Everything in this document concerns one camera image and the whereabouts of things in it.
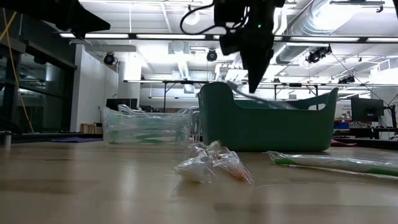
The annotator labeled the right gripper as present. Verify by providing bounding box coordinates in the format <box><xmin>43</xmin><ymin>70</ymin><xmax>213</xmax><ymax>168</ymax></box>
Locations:
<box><xmin>219</xmin><ymin>0</ymin><xmax>285</xmax><ymax>93</ymax></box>

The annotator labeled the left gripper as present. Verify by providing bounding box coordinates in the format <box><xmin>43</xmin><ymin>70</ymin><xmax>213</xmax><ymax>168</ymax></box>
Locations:
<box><xmin>0</xmin><ymin>0</ymin><xmax>111</xmax><ymax>39</ymax></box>

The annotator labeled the blue white toothbrush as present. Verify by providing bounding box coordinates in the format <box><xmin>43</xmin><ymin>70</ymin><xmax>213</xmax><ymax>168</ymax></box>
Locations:
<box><xmin>226</xmin><ymin>80</ymin><xmax>298</xmax><ymax>110</ymax></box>

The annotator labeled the orange white toothbrush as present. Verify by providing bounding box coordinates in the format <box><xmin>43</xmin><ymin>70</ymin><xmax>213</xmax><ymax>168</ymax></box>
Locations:
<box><xmin>172</xmin><ymin>146</ymin><xmax>215</xmax><ymax>184</ymax></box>

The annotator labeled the green plastic basin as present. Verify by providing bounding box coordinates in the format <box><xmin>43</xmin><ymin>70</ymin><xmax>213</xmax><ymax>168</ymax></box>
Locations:
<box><xmin>198</xmin><ymin>82</ymin><xmax>340</xmax><ymax>152</ymax></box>

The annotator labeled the linear ceiling light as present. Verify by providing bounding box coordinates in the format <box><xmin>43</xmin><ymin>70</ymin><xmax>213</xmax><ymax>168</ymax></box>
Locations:
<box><xmin>58</xmin><ymin>32</ymin><xmax>398</xmax><ymax>44</ymax></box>

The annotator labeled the small black ceiling fixture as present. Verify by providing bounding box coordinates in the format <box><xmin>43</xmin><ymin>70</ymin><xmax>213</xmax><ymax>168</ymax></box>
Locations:
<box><xmin>337</xmin><ymin>75</ymin><xmax>355</xmax><ymax>85</ymax></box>

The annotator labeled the wooden block stack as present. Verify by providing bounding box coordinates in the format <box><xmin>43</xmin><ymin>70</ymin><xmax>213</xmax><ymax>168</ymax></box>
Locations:
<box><xmin>80</xmin><ymin>122</ymin><xmax>103</xmax><ymax>133</ymax></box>

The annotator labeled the small clear plastic bin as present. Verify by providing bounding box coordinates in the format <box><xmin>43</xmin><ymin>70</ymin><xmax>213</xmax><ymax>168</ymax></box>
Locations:
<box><xmin>101</xmin><ymin>105</ymin><xmax>200</xmax><ymax>146</ymax></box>

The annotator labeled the large black monitor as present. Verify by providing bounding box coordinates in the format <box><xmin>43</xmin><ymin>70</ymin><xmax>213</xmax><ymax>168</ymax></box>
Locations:
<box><xmin>350</xmin><ymin>96</ymin><xmax>385</xmax><ymax>123</ymax></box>

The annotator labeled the black background desk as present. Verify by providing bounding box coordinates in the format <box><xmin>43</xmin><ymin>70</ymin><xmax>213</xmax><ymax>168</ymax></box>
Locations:
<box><xmin>332</xmin><ymin>126</ymin><xmax>398</xmax><ymax>139</ymax></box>

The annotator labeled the small grey cylinder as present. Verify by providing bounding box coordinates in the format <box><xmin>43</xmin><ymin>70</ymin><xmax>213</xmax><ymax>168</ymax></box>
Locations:
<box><xmin>0</xmin><ymin>130</ymin><xmax>15</xmax><ymax>149</ymax></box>

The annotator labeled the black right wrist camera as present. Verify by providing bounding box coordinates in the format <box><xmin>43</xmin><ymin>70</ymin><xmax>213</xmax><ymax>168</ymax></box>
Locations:
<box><xmin>213</xmin><ymin>0</ymin><xmax>249</xmax><ymax>29</ymax></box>

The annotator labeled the black ceiling camera cluster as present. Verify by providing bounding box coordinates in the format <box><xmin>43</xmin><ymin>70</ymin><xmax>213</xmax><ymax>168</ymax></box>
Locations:
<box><xmin>305</xmin><ymin>45</ymin><xmax>333</xmax><ymax>65</ymax></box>

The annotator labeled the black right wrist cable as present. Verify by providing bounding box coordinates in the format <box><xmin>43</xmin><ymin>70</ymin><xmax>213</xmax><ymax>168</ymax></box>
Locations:
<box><xmin>180</xmin><ymin>2</ymin><xmax>218</xmax><ymax>35</ymax></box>

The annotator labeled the hanging yellow cable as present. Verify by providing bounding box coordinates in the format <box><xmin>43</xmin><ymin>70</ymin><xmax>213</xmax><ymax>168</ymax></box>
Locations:
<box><xmin>0</xmin><ymin>7</ymin><xmax>35</xmax><ymax>133</ymax></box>

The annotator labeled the black aluminium table frame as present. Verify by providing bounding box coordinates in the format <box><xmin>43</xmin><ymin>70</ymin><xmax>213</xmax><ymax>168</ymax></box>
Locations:
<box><xmin>0</xmin><ymin>132</ymin><xmax>398</xmax><ymax>150</ymax></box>

